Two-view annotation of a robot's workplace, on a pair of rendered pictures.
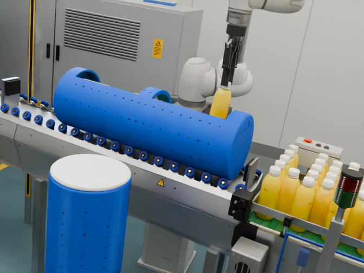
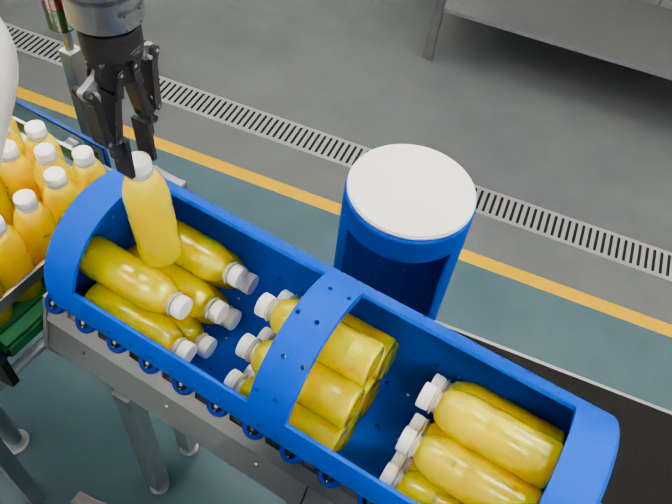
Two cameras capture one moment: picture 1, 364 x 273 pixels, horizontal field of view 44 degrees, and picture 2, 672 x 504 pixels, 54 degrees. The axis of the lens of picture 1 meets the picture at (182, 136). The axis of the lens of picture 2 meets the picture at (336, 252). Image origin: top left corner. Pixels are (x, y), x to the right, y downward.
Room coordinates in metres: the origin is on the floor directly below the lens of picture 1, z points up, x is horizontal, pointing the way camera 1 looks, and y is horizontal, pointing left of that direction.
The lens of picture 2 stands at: (2.41, 0.17, 2.02)
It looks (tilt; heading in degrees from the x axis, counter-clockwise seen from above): 51 degrees down; 181
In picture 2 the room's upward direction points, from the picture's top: 8 degrees clockwise
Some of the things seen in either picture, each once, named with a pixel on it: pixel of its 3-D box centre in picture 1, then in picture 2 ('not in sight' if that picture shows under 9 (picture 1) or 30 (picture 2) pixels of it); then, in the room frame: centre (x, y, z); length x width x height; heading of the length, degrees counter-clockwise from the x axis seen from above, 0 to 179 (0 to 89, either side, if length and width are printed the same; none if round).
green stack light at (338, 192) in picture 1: (345, 195); (61, 14); (1.20, -0.50, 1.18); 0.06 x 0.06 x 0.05
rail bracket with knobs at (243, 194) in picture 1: (241, 205); not in sight; (1.48, -0.26, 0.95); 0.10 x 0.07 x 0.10; 156
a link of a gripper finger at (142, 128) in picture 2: (225, 77); (144, 138); (1.72, -0.13, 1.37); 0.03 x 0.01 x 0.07; 66
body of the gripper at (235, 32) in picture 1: (234, 37); (114, 52); (1.75, -0.14, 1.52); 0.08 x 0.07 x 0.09; 156
